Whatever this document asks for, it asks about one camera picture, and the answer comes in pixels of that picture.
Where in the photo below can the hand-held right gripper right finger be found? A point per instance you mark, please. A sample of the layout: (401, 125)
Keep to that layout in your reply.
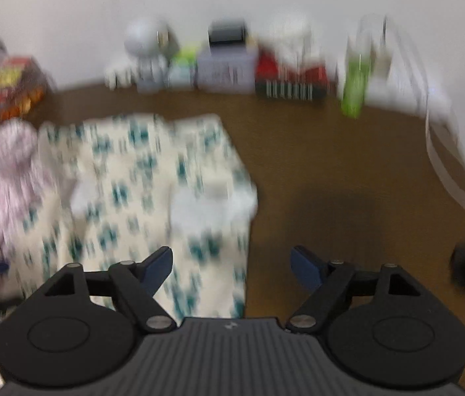
(306, 270)

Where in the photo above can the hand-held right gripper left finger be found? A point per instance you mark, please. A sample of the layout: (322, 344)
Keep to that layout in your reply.
(158, 270)

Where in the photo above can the cream green floral cloth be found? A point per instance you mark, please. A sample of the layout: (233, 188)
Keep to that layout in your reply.
(133, 198)

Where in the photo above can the red and dark tissue box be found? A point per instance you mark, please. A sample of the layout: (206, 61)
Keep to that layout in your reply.
(294, 82)

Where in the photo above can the clear plastic snack bag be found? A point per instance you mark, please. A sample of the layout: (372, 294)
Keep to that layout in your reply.
(12, 84)

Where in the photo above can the small white plastic holder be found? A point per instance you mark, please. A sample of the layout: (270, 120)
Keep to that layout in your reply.
(119, 76)

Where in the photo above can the green spray bottle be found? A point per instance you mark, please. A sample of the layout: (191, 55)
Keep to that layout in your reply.
(356, 78)

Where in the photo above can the small green white bottle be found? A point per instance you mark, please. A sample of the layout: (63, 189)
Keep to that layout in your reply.
(183, 68)

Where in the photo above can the white power strip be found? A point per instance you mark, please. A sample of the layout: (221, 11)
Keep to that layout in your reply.
(414, 95)

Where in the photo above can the small white box black lid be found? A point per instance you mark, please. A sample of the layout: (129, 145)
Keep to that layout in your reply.
(226, 70)

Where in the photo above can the white charger plug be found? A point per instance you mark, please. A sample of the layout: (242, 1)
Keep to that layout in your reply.
(382, 64)

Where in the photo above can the white robot figurine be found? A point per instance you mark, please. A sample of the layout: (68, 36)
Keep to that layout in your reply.
(150, 49)

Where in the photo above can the crumpled white tissue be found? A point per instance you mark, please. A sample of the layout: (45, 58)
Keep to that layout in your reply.
(290, 35)

